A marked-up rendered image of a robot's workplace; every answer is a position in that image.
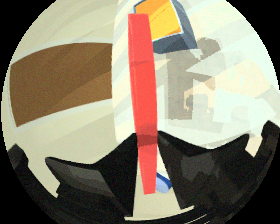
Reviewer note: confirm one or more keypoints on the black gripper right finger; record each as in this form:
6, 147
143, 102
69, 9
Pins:
190, 167

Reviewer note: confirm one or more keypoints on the red plastic lid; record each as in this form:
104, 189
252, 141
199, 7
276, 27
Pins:
144, 96

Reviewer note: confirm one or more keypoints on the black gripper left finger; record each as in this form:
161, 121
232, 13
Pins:
114, 175

